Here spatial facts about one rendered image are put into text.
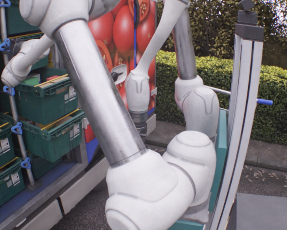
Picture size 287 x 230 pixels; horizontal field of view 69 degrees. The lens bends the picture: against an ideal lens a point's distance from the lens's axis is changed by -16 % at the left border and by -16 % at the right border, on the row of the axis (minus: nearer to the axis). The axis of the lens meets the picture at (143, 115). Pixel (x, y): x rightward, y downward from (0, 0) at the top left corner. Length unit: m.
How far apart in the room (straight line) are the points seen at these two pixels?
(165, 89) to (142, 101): 2.80
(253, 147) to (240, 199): 2.24
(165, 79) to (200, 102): 2.76
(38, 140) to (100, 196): 1.28
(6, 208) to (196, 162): 1.42
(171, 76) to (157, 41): 2.69
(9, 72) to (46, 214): 1.16
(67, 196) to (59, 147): 0.55
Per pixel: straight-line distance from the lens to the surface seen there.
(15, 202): 1.82
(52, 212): 1.96
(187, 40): 1.23
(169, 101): 3.88
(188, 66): 1.25
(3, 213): 1.77
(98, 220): 2.42
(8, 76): 1.14
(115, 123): 0.56
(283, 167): 3.40
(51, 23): 0.64
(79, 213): 2.52
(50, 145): 1.56
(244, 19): 0.84
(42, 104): 1.45
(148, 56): 1.17
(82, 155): 2.03
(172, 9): 1.05
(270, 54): 5.76
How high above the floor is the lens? 1.78
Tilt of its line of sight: 23 degrees down
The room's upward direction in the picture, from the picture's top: straight up
